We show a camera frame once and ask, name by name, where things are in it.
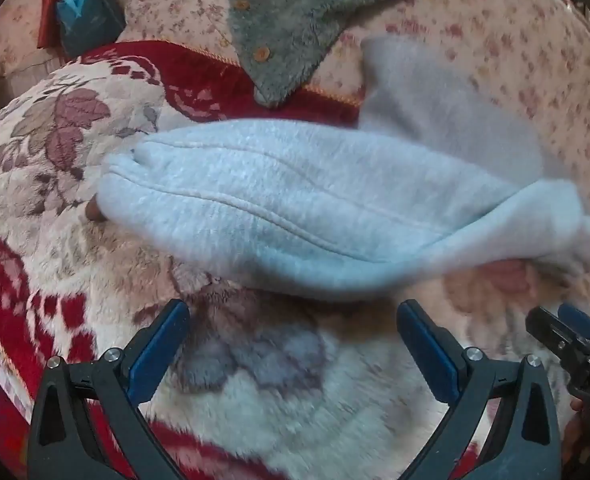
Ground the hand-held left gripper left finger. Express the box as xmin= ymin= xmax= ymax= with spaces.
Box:
xmin=27 ymin=299 xmax=192 ymax=480

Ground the blue tissue packet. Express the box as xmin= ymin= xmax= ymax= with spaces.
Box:
xmin=55 ymin=0 xmax=126 ymax=58

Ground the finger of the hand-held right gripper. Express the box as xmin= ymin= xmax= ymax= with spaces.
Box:
xmin=526 ymin=306 xmax=576 ymax=361
xmin=557 ymin=302 xmax=590 ymax=348

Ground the grey fleece jacket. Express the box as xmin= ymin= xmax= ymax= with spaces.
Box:
xmin=227 ymin=0 xmax=480 ymax=108

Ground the light grey sweatshirt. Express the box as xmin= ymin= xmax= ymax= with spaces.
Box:
xmin=96 ymin=35 xmax=590 ymax=303

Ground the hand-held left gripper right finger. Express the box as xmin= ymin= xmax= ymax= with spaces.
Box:
xmin=396 ymin=300 xmax=562 ymax=480

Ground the red floral blanket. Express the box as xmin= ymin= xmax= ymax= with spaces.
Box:
xmin=0 ymin=40 xmax=590 ymax=480

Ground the pink floral cushion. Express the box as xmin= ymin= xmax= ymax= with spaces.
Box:
xmin=122 ymin=0 xmax=590 ymax=221

